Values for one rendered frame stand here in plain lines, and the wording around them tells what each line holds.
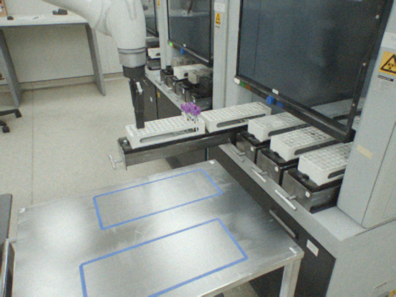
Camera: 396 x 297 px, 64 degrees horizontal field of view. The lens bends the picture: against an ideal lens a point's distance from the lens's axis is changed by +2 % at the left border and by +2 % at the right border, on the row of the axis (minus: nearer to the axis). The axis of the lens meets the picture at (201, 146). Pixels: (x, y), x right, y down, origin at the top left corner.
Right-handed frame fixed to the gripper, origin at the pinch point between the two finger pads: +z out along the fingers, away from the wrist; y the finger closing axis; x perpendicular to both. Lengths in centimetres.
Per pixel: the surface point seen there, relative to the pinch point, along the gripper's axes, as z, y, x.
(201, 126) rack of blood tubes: 5.5, -4.9, -23.0
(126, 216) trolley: 8.4, -40.5, 15.1
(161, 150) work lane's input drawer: 10.9, -6.7, -5.3
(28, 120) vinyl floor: 90, 244, 62
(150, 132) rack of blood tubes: 4.1, -4.4, -2.5
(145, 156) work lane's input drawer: 12.4, -6.7, 0.8
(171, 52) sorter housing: 0, 94, -47
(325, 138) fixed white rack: 4, -34, -58
